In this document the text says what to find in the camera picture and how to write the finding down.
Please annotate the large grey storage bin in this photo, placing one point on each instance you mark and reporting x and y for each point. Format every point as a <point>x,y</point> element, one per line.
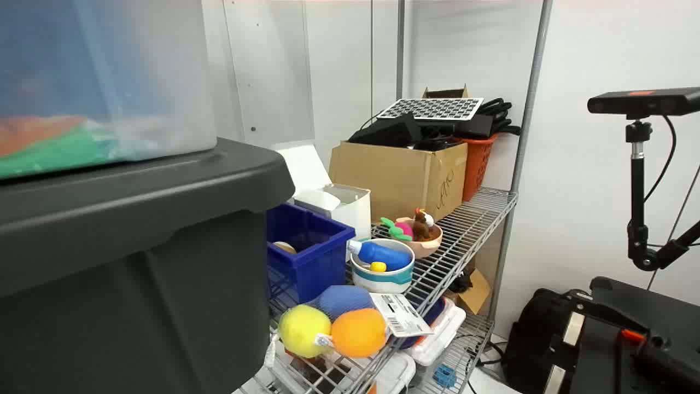
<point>110,293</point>

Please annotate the pink plush toy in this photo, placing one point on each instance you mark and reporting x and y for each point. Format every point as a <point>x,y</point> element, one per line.
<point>404,229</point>

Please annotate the small yellow toy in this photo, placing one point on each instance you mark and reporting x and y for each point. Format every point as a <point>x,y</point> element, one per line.
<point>376,267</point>

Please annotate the blue plush ball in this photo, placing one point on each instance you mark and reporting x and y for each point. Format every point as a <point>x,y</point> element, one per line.
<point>342,298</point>

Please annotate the black stereo camera bar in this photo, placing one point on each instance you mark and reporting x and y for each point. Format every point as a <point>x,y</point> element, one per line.
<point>642,101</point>

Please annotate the brown doll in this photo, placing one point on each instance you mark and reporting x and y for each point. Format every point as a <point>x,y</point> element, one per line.
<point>423,229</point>

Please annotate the orange plastic bucket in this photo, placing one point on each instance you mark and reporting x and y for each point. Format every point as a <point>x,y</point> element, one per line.
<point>477,165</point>

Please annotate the teal white toy pot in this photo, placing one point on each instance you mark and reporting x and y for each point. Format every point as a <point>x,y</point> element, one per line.
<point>378,282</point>

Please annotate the pink plastic bowl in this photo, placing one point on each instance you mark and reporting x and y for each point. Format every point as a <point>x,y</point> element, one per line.
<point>426,248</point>

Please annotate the clear plastic storage bin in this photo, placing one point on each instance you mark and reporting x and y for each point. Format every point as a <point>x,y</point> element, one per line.
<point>110,73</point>

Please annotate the blue toy detergent bottle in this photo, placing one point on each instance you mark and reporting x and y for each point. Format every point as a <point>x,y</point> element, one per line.
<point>386,254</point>

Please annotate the small white round object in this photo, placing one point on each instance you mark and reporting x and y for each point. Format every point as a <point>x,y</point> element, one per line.
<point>284,248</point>

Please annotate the blue plastic box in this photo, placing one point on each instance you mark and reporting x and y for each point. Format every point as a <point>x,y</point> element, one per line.
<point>319,265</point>

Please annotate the brown cardboard box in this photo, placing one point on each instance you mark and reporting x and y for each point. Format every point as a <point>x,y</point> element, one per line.
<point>394,179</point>

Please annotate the black camera stand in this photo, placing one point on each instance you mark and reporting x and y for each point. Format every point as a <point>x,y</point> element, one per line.
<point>637,190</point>

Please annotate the loose brown cardboard piece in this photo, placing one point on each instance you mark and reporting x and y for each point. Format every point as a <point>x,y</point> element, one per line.
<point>477,297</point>

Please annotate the blue tape roll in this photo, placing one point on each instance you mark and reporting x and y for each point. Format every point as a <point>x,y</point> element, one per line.
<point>445,375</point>

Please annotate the white paper label tag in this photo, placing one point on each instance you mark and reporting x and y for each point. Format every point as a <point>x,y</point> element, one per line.
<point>399,316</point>

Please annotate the green plush toy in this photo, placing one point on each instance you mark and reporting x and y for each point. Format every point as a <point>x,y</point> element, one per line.
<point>394,234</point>

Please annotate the white cardboard box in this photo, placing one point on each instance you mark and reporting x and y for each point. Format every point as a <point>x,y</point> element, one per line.
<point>351,209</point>

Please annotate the black tool orange collar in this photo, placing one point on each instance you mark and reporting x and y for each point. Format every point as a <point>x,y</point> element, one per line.
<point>633,338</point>

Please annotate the white grid pattern board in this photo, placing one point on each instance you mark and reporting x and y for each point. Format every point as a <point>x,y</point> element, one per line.
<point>428,109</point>

